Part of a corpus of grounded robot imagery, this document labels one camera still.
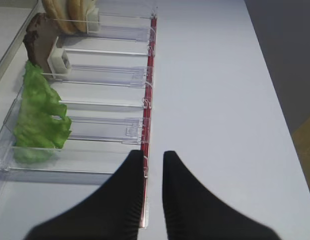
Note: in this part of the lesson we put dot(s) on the clear right dispenser rack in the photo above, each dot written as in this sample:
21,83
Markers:
108,99

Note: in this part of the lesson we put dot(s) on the bun half in rack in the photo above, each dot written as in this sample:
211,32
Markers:
58,11
78,10

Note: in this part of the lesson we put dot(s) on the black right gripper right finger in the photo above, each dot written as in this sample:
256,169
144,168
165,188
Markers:
192,212

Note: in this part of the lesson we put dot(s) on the upright meat patty in rack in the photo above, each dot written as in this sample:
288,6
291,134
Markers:
39,39

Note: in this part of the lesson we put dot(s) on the white pusher block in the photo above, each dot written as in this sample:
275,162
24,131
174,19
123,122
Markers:
58,61

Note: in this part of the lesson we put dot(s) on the right bun half in rack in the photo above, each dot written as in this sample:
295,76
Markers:
78,10

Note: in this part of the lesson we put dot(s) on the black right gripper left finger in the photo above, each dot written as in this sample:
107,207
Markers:
112,212

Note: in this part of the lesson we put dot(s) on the left bun half in rack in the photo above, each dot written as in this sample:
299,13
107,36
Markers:
58,11

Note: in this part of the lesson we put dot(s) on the lettuce leaf in rack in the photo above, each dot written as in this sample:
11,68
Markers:
42,123

